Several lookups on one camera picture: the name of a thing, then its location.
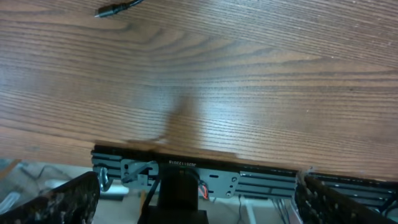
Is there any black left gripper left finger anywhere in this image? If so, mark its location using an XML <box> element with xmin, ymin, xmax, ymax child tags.
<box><xmin>1</xmin><ymin>171</ymin><xmax>100</xmax><ymax>224</ymax></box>

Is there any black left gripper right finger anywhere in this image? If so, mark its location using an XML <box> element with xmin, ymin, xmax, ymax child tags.
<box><xmin>294</xmin><ymin>171</ymin><xmax>395</xmax><ymax>224</ymax></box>

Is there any black cable silver USB plug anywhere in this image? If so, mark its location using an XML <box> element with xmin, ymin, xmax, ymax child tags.
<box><xmin>95</xmin><ymin>0</ymin><xmax>143</xmax><ymax>18</ymax></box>

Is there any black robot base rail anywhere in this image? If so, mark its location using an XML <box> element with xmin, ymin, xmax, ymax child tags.
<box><xmin>91</xmin><ymin>144</ymin><xmax>397</xmax><ymax>212</ymax></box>

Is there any black base motor post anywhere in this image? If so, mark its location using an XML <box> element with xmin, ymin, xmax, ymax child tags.
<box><xmin>138</xmin><ymin>166</ymin><xmax>208</xmax><ymax>224</ymax></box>

